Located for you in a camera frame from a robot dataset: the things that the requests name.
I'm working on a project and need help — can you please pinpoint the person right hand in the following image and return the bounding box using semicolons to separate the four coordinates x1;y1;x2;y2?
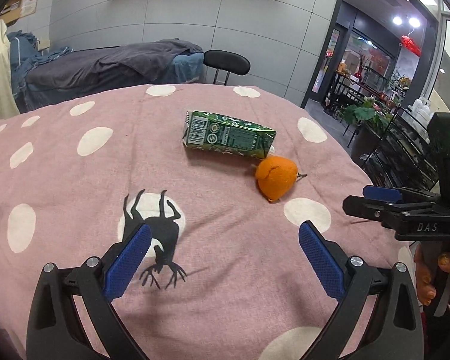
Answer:
414;244;450;306

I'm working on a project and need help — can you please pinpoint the pink polka dot blanket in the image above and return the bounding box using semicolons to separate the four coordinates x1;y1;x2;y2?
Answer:
0;85;412;359

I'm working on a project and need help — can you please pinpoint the green potted plant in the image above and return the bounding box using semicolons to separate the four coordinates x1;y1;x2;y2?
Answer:
343;97;389;135

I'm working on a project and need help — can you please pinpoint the grey blue massage bed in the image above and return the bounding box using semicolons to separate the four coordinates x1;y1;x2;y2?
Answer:
7;31;204;113

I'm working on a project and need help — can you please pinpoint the black round stool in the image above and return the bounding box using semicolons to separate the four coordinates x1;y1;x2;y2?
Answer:
203;49;251;85

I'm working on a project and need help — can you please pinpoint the green milk carton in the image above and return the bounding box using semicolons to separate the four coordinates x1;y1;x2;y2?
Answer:
182;111;277;159

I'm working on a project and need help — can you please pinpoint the orange peel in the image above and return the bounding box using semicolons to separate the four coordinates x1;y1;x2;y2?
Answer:
254;156;298;203

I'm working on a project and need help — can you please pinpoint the black metal drawer rack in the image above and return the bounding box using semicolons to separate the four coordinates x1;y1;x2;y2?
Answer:
362;107;438;191

